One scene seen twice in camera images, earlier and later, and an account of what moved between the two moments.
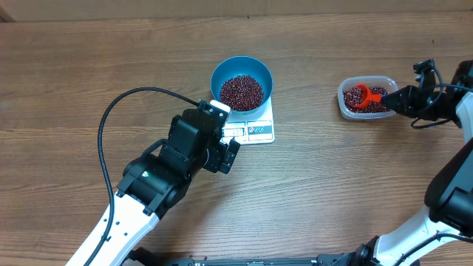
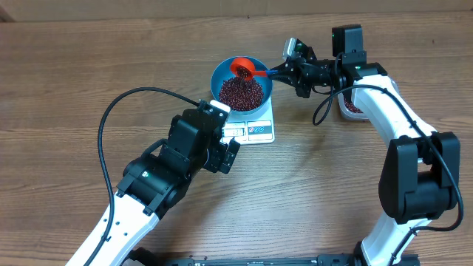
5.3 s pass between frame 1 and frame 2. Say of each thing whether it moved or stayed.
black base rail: stayed
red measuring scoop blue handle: moved
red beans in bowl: stayed
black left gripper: stayed
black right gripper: moved
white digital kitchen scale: stayed
